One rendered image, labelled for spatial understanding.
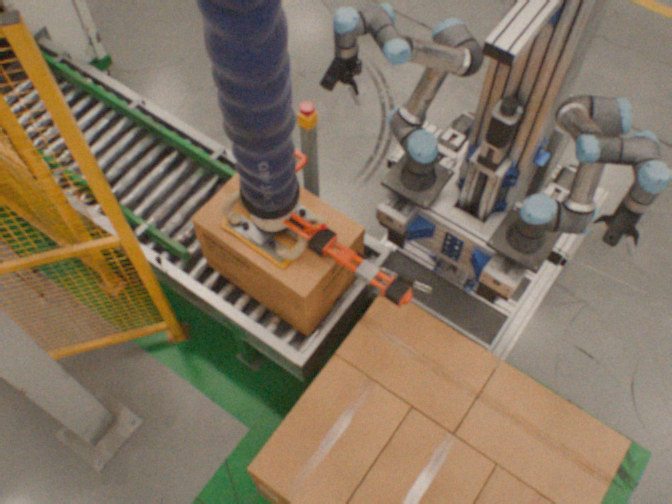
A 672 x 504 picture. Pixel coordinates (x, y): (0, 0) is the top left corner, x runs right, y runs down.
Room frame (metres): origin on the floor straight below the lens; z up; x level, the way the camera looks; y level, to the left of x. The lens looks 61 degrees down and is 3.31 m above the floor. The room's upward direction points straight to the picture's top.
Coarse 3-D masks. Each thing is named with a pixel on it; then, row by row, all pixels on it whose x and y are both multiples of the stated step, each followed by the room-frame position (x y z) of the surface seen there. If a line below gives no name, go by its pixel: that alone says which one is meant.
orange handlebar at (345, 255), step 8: (296, 152) 1.70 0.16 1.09; (304, 160) 1.66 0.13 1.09; (296, 216) 1.39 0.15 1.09; (288, 224) 1.36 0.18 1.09; (304, 224) 1.36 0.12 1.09; (296, 232) 1.33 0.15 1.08; (304, 232) 1.32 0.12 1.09; (336, 248) 1.26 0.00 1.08; (344, 248) 1.25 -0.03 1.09; (336, 256) 1.21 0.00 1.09; (344, 256) 1.21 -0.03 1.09; (352, 256) 1.22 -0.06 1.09; (344, 264) 1.19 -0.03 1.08; (352, 264) 1.18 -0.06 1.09; (360, 264) 1.19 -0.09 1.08; (376, 280) 1.12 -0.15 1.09; (384, 280) 1.12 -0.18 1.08; (408, 296) 1.05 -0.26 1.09
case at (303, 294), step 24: (216, 216) 1.48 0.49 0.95; (336, 216) 1.48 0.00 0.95; (216, 240) 1.39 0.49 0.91; (240, 240) 1.37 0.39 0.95; (288, 240) 1.37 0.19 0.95; (360, 240) 1.40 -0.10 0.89; (216, 264) 1.43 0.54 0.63; (240, 264) 1.32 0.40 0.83; (264, 264) 1.26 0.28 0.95; (312, 264) 1.26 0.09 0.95; (336, 264) 1.27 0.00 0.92; (264, 288) 1.25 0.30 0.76; (288, 288) 1.16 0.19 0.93; (312, 288) 1.15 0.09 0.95; (336, 288) 1.27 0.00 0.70; (288, 312) 1.17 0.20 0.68; (312, 312) 1.14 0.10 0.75
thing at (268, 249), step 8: (240, 216) 1.47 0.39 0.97; (224, 224) 1.43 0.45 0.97; (232, 224) 1.43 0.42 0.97; (240, 224) 1.43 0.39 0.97; (248, 224) 1.42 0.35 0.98; (232, 232) 1.39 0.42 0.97; (240, 232) 1.39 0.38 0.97; (248, 240) 1.36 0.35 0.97; (272, 240) 1.34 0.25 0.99; (280, 240) 1.36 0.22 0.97; (256, 248) 1.32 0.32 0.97; (264, 248) 1.32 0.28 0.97; (272, 248) 1.31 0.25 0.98; (288, 248) 1.32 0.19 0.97; (264, 256) 1.29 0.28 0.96; (272, 256) 1.28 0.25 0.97; (280, 264) 1.25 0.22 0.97; (288, 264) 1.25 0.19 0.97
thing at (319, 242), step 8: (320, 232) 1.32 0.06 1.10; (328, 232) 1.32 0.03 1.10; (312, 240) 1.28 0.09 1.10; (320, 240) 1.28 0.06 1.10; (328, 240) 1.28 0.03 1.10; (336, 240) 1.29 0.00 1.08; (312, 248) 1.26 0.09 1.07; (320, 248) 1.25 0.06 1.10; (328, 248) 1.25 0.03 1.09; (320, 256) 1.23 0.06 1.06
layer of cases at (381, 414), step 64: (384, 320) 1.19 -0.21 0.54; (320, 384) 0.90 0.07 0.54; (384, 384) 0.90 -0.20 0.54; (448, 384) 0.90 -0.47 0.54; (512, 384) 0.90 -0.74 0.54; (320, 448) 0.63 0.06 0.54; (384, 448) 0.64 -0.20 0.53; (448, 448) 0.63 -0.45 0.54; (512, 448) 0.63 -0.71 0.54; (576, 448) 0.63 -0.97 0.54
